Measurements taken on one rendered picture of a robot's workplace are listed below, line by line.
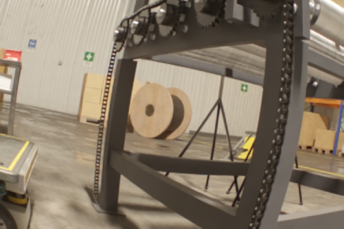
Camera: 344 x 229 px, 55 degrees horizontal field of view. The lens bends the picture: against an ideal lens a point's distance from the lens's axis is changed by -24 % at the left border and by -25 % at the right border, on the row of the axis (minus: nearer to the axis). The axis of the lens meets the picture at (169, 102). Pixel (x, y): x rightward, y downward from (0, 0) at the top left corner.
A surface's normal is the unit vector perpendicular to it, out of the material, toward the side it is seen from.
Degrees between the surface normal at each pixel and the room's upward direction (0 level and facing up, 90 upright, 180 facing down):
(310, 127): 90
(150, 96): 90
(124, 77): 90
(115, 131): 90
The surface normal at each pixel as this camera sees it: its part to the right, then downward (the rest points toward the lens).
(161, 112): -0.62, -0.11
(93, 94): 0.30, 0.04
